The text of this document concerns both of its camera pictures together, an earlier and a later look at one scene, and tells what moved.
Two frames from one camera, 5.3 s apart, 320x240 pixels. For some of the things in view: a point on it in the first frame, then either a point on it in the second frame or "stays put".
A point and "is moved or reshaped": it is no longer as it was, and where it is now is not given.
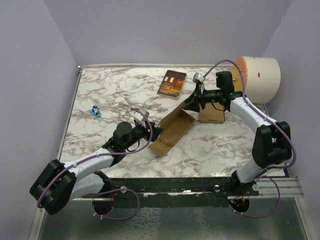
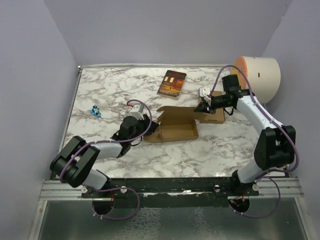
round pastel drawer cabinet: [262, 78] stays put
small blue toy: [95, 111] stays put
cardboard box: [175, 125] is moved or reshaped
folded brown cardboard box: [210, 115] stays put
